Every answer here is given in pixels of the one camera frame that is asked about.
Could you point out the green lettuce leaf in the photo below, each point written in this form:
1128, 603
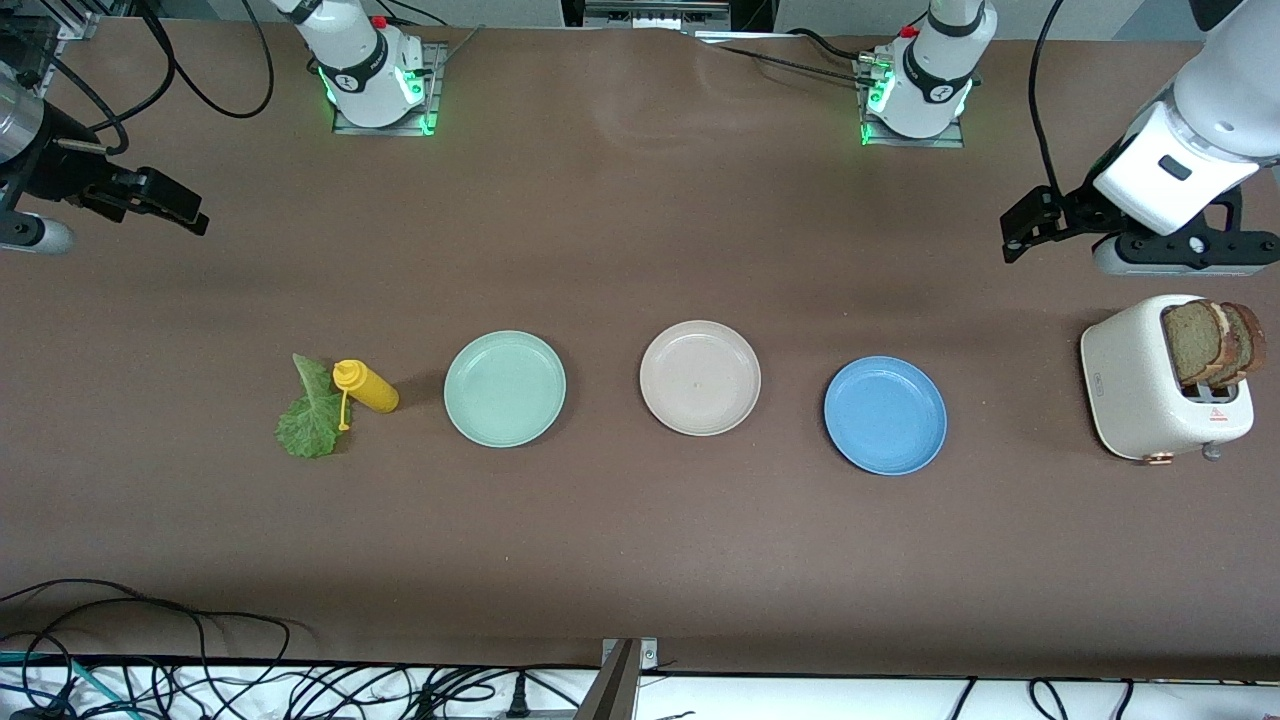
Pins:
310, 425

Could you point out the dark metal fixture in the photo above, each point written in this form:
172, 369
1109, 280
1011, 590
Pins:
655, 15

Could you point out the green plate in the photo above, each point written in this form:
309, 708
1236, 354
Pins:
505, 388

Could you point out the beige plate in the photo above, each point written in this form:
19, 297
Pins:
700, 378

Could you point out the black power plug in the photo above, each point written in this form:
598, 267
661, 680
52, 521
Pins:
517, 700

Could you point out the grey metal bracket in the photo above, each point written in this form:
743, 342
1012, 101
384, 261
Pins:
615, 690

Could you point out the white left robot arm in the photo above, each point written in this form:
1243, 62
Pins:
1200, 130

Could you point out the aluminium frame rail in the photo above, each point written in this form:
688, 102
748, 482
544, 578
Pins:
80, 25

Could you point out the white toaster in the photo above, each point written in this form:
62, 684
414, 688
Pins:
1135, 390

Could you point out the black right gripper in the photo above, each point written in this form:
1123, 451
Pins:
62, 170

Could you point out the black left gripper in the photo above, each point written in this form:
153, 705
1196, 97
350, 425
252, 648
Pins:
1077, 209

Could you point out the blue plate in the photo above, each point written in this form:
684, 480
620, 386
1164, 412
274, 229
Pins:
885, 415

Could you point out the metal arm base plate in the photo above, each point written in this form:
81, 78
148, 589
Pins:
915, 143
436, 90

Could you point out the brown bread slice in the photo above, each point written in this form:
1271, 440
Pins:
1245, 345
1190, 342

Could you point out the yellow mustard squeeze bottle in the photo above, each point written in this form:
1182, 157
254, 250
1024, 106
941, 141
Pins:
370, 388

